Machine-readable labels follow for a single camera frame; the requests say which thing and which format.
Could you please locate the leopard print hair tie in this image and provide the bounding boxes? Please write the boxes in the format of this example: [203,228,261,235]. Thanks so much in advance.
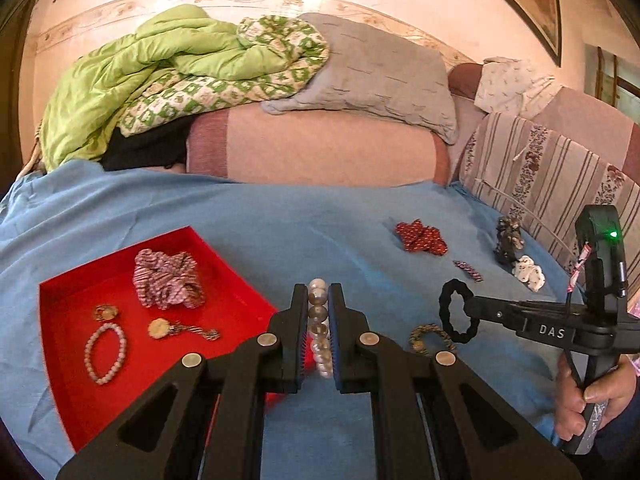
[408,323,458,358]

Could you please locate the black scrunchie hair tie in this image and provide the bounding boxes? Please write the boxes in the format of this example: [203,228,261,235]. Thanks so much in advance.
[438,277,481,345]

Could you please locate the large white pearl bracelet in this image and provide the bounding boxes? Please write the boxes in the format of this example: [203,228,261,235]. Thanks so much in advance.
[305,277,335,380]

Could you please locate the person's right hand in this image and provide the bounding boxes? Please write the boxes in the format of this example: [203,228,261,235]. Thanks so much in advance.
[554,353,638,441]

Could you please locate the white floral scrunchie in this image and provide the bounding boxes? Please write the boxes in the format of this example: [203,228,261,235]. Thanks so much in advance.
[512,255,546,292]

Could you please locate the small striped hair clip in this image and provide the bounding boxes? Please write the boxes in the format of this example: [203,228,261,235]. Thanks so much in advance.
[452,260,483,283]

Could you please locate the dark grey hair accessory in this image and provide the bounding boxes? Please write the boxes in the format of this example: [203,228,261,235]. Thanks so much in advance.
[494,216,525,266]

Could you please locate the blue bed sheet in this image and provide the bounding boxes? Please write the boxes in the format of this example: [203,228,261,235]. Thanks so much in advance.
[1,160,567,479]

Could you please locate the red polka dot scrunchie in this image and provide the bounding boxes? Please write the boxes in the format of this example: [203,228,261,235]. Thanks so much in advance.
[395,219,448,256]

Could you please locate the red tray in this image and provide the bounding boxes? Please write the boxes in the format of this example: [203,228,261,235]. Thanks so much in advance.
[38,226,277,450]

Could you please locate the striped floral cushion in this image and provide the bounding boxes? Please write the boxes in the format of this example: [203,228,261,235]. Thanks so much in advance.
[459,113,639,301]

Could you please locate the plaid red white scrunchie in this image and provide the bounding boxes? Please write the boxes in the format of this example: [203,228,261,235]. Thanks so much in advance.
[132,248,205,310]

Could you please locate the white patterned cloth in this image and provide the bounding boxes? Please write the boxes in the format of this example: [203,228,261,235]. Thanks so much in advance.
[474,56,563,119]

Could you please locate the pink folded blanket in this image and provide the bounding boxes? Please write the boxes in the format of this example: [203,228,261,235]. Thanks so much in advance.
[186,104,450,186]

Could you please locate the black cloth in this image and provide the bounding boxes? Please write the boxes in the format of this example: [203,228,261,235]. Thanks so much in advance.
[100,117,194,171]

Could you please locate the grey pillow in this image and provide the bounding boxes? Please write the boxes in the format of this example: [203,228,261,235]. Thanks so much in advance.
[262,13,459,145]

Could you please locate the green quilt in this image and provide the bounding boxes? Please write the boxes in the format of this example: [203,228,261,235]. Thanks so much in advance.
[38,4,330,171]

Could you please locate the gold pendant with chain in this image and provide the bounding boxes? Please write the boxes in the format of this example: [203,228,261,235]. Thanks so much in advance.
[148,318,220,341]

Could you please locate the small pink bead bracelet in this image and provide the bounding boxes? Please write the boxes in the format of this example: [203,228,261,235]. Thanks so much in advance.
[83,322,128,386]

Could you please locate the gold ring brooch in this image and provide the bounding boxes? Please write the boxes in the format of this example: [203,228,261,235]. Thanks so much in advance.
[93,304,118,323]

